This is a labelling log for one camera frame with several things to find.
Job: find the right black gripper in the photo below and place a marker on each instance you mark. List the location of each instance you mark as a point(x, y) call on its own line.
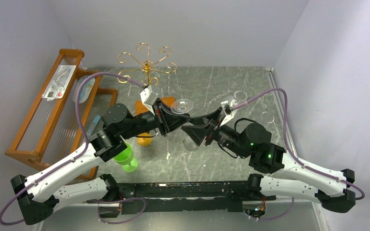
point(212, 131)

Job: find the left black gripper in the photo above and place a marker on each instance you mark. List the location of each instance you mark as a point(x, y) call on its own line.
point(173, 121)

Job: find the orange plastic wine glass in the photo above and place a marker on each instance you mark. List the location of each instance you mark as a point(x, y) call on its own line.
point(144, 139)

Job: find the clear wine glass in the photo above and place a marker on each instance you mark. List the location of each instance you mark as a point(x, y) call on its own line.
point(183, 106)

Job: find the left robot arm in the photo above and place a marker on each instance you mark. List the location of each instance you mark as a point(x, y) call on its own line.
point(43, 193)

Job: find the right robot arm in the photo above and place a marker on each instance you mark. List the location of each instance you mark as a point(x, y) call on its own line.
point(278, 173)

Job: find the green plastic wine glass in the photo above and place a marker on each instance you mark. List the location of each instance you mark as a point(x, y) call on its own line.
point(126, 159)

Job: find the wooden dish drying rack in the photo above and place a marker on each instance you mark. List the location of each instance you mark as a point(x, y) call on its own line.
point(49, 131)

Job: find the clear glass far right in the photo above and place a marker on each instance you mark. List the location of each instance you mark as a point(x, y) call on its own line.
point(238, 98)

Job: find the clear glass right edge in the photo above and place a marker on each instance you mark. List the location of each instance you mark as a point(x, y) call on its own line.
point(267, 117)

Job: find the blue pink toothbrush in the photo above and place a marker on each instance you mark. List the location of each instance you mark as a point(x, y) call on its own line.
point(92, 126)

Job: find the blue packaged tool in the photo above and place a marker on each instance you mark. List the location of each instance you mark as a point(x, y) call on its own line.
point(86, 89)

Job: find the white packaged item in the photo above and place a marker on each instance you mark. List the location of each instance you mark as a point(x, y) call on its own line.
point(59, 82)

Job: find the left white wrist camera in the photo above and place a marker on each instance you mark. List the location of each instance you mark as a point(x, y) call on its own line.
point(149, 95)

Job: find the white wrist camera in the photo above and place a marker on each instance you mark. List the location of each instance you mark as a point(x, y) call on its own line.
point(149, 95)
point(229, 112)

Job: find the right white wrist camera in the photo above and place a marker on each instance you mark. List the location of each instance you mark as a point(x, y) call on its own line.
point(229, 112)

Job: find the gold wire wine glass rack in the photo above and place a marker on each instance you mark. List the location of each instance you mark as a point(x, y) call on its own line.
point(146, 67)

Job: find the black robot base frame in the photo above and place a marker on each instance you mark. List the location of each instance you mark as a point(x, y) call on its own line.
point(178, 197)

